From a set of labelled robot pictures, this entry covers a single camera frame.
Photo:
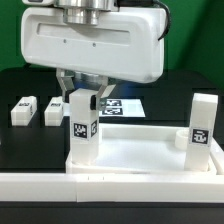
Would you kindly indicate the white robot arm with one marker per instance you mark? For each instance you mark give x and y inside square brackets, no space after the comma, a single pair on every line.
[87,12]

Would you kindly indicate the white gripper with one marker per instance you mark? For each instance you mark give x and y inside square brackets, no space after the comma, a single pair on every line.
[125,45]

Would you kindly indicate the white desk top tray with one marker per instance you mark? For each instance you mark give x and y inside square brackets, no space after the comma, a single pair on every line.
[142,149]

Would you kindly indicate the white front fence bar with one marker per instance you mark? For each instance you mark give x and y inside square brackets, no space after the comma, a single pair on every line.
[111,188]

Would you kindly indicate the white marker sheet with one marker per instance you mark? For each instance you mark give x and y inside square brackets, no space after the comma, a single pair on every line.
[123,108]

